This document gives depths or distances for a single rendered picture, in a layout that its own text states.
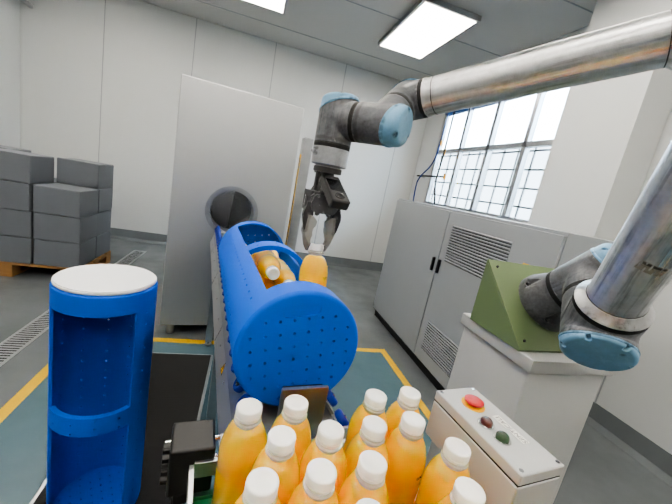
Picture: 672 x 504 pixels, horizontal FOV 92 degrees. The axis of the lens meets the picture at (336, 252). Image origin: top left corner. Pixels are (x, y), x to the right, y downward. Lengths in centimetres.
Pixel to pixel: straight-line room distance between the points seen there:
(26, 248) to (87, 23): 336
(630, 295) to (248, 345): 78
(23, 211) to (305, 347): 378
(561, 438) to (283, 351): 95
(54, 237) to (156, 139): 237
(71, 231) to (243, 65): 342
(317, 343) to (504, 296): 64
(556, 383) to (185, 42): 587
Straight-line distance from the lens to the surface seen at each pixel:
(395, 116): 75
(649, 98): 345
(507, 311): 113
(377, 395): 64
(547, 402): 123
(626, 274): 86
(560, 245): 214
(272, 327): 71
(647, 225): 80
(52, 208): 417
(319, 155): 81
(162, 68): 603
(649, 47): 81
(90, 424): 138
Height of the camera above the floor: 146
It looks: 11 degrees down
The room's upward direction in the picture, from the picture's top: 11 degrees clockwise
